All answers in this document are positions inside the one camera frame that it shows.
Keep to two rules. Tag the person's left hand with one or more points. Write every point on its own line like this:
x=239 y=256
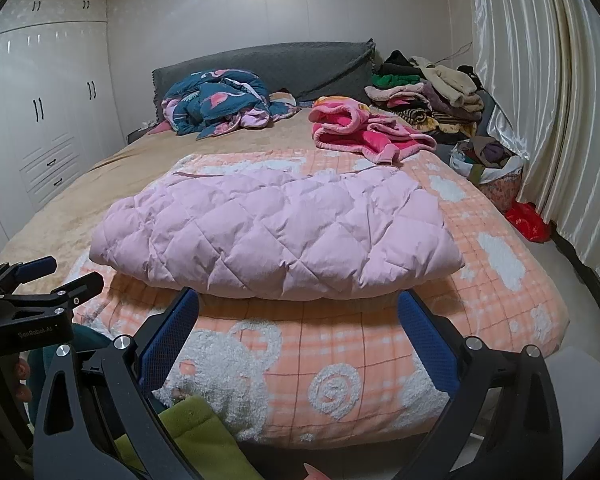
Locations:
x=23 y=371

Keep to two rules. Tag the bag stuffed with clothes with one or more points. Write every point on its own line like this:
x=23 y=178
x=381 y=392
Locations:
x=494 y=169

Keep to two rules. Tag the blue flamingo print quilt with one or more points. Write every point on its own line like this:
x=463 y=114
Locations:
x=214 y=102

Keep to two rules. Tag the cream satin curtain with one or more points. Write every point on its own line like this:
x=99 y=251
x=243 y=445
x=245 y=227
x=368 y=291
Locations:
x=540 y=60

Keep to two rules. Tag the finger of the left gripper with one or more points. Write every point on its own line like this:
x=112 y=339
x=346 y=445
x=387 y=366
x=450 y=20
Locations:
x=70 y=294

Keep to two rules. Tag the pile of folded clothes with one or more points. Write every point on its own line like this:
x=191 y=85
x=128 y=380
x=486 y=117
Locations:
x=430 y=97

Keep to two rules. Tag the light pink quilted coat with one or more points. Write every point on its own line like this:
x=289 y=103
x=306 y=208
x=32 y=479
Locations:
x=274 y=235

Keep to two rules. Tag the hot pink fleece blanket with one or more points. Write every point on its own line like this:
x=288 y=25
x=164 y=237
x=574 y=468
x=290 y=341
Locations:
x=345 y=125

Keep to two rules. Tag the orange plaid bear blanket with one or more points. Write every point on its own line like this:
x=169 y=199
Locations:
x=327 y=374

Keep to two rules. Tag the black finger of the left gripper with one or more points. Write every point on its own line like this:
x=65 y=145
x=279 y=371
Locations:
x=12 y=275

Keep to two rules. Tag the green garment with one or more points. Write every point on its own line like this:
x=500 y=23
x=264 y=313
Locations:
x=185 y=441

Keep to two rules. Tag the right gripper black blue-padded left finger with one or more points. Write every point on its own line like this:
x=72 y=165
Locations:
x=95 y=419

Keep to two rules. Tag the grey fabric headboard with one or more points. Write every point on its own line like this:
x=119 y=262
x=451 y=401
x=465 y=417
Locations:
x=307 y=70

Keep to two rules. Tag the red plastic bag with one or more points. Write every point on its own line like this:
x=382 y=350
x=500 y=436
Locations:
x=526 y=220

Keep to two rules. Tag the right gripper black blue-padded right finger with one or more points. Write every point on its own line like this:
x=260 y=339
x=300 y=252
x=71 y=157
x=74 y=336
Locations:
x=501 y=420

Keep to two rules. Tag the white wardrobe with black handles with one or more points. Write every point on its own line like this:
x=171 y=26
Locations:
x=58 y=117

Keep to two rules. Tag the tan bed sheet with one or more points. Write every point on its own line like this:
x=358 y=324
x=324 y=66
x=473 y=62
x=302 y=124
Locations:
x=63 y=227

